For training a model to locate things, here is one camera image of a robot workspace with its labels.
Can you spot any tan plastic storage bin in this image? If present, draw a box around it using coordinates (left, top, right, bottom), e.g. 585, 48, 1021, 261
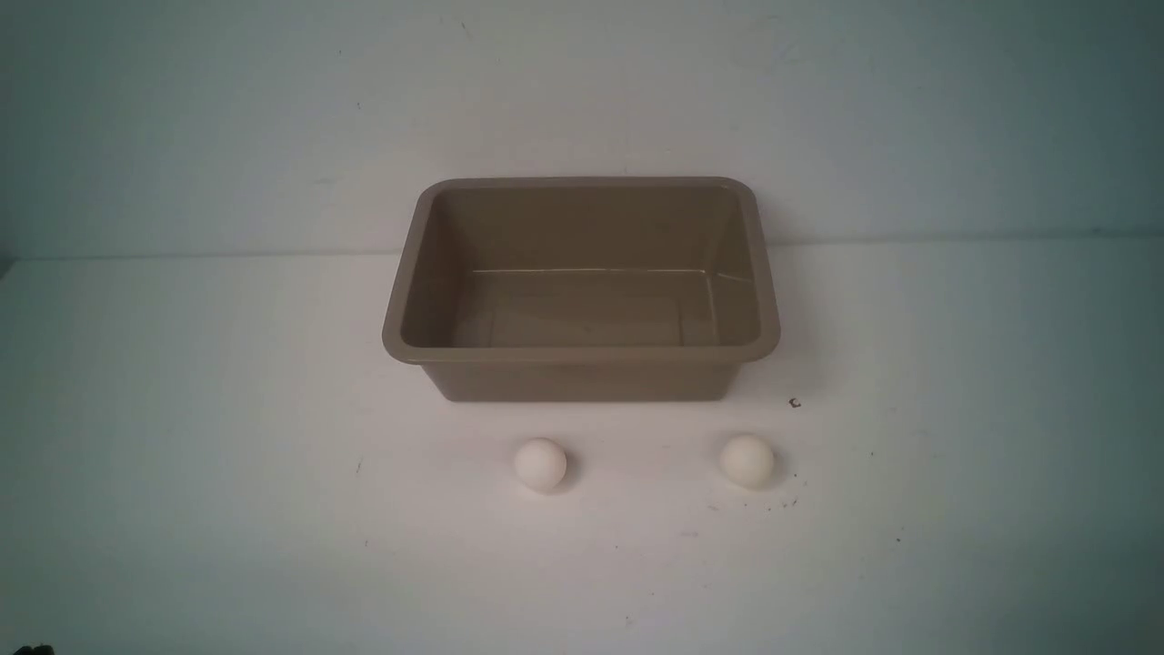
382, 176, 781, 403

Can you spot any white ping-pong ball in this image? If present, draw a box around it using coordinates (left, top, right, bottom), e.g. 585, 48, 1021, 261
513, 437, 568, 494
718, 434, 778, 489

